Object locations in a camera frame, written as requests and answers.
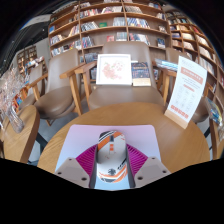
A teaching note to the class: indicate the light blue book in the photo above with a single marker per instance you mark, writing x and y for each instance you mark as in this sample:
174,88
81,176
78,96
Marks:
166,65

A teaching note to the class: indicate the white red sign wooden base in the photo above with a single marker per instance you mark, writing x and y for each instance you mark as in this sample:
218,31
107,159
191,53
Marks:
186,90

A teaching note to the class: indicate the blue pink gradient mouse pad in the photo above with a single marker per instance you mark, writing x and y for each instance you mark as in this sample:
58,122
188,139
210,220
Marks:
80,136

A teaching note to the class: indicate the wide wooden bookshelf with books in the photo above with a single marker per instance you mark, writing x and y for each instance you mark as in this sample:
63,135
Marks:
106,23

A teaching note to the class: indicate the dark cover book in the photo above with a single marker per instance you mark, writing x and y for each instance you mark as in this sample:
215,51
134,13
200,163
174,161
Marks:
140,73

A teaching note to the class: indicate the curved wooden bookshelf with books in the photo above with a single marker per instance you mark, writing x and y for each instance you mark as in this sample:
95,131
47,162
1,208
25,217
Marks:
196,43

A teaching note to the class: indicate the small distant wooden bookshelf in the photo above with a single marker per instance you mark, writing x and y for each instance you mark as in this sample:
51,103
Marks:
28,58

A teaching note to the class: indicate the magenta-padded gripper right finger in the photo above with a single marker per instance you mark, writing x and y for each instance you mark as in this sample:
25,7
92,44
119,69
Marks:
138,161

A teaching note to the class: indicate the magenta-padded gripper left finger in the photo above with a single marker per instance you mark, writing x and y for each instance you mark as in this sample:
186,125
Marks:
85,161

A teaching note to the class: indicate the glass vase dried flowers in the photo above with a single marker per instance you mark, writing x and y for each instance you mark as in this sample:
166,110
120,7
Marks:
15,121

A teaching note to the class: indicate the stack of colourful books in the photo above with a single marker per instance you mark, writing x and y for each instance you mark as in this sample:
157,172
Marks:
215,111

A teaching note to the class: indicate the white orange patterned computer mouse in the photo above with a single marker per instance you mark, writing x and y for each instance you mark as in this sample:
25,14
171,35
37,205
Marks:
111,156

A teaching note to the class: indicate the white framed floral picture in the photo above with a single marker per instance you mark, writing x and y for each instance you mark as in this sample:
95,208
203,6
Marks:
114,70

